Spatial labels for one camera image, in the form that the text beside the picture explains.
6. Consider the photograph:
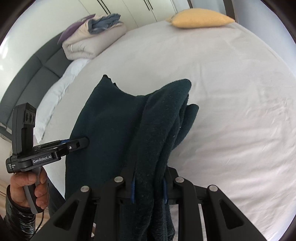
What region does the dark green knit sweater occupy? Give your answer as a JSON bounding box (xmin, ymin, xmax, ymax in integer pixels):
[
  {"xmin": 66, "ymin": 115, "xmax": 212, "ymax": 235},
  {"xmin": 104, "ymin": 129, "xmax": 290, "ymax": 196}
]
[{"xmin": 65, "ymin": 75, "xmax": 199, "ymax": 240}]

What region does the yellow pillow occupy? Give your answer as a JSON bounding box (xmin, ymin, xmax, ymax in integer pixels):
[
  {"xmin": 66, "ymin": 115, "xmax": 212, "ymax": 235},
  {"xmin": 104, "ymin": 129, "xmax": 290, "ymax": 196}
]
[{"xmin": 166, "ymin": 8, "xmax": 235, "ymax": 29}]

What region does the blue grey folded cloth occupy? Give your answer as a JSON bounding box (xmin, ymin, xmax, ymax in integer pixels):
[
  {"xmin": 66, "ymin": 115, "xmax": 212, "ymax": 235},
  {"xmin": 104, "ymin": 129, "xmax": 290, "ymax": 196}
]
[{"xmin": 88, "ymin": 14, "xmax": 121, "ymax": 35}]

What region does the white bed sheet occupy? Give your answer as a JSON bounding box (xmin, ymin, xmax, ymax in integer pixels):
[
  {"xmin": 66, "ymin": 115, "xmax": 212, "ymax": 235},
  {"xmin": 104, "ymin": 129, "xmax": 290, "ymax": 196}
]
[{"xmin": 43, "ymin": 21, "xmax": 295, "ymax": 240}]

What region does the white pillow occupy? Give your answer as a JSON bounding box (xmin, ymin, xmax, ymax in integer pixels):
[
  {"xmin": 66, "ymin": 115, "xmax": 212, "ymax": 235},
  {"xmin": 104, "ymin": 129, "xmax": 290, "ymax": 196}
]
[{"xmin": 34, "ymin": 58, "xmax": 91, "ymax": 143}]

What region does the black jacket forearm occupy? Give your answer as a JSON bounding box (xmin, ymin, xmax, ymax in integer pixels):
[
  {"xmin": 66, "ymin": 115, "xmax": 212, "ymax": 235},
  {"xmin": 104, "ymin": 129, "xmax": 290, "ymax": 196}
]
[{"xmin": 1, "ymin": 185, "xmax": 36, "ymax": 240}]

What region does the dark grey upholstered headboard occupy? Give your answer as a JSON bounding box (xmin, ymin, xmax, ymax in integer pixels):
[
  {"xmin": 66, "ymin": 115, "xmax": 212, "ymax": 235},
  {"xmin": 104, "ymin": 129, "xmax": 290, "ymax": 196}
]
[{"xmin": 1, "ymin": 33, "xmax": 71, "ymax": 142}]

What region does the cream wardrobe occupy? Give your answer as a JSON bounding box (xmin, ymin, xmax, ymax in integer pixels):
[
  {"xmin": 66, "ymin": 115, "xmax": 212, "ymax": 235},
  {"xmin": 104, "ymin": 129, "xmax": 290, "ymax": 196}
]
[{"xmin": 77, "ymin": 0, "xmax": 178, "ymax": 30}]

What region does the person's left hand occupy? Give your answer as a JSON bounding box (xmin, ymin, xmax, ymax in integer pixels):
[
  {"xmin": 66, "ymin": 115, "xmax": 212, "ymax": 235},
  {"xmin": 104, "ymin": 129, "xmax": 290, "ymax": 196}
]
[{"xmin": 10, "ymin": 168, "xmax": 49, "ymax": 209}]

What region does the black cable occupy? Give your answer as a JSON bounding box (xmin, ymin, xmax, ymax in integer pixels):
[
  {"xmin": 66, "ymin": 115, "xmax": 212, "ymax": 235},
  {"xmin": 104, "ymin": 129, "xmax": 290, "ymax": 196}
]
[{"xmin": 36, "ymin": 210, "xmax": 45, "ymax": 232}]

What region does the purple cushion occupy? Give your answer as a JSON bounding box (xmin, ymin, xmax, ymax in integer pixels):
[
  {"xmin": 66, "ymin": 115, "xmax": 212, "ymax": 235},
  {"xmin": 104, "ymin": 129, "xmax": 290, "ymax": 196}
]
[{"xmin": 57, "ymin": 14, "xmax": 95, "ymax": 44}]

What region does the folded beige duvet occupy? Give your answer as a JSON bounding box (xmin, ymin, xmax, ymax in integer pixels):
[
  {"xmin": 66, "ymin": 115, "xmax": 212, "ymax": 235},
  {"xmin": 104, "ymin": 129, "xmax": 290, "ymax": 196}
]
[{"xmin": 62, "ymin": 21, "xmax": 127, "ymax": 60}]

